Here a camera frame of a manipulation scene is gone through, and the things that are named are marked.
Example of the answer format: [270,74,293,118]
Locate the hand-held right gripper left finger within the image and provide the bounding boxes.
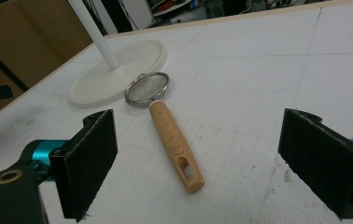
[49,108,119,223]

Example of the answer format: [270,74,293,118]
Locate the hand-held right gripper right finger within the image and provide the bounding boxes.
[277,107,353,219]

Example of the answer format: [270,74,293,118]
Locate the white stand with round base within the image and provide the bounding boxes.
[66,0,168,110]

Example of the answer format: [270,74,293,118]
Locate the large cardboard box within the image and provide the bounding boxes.
[0,0,94,125]

